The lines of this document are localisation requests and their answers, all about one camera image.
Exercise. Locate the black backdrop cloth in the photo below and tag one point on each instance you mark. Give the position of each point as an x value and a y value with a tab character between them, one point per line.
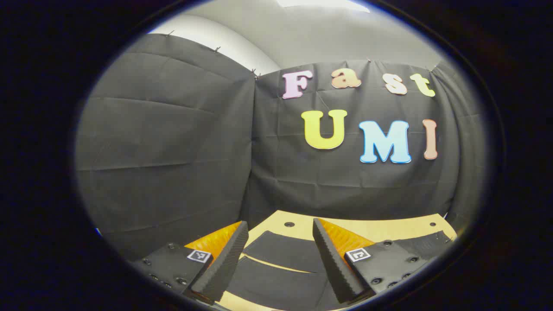
173	142

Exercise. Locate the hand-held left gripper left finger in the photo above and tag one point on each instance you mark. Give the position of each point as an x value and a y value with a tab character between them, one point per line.
224	263

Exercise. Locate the dark grey jeans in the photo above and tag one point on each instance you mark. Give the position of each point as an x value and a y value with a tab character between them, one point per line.
281	276

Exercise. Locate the ceiling light panel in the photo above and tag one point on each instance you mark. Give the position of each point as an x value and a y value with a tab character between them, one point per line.
322	3

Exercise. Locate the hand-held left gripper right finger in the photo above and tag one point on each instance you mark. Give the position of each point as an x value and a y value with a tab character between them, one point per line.
335	263

